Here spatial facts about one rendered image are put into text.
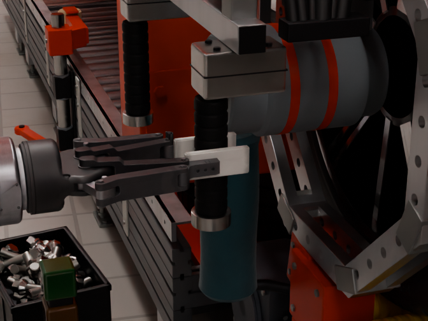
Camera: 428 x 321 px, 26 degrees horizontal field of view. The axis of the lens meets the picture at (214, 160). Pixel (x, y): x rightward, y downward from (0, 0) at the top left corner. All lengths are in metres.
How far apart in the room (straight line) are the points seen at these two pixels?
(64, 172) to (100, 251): 1.64
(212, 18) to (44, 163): 0.24
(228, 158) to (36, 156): 0.20
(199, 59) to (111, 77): 2.20
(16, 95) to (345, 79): 2.83
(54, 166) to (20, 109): 2.79
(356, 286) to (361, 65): 0.28
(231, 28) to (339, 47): 0.25
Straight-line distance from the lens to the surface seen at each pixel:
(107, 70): 3.22
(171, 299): 1.92
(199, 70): 0.95
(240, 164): 0.98
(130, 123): 1.31
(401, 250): 1.07
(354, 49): 1.16
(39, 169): 0.92
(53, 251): 1.36
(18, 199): 0.92
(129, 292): 2.37
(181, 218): 1.85
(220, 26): 0.97
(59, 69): 2.86
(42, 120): 3.57
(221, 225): 1.01
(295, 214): 1.35
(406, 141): 1.24
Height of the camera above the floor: 1.21
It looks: 23 degrees down
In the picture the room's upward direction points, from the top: straight up
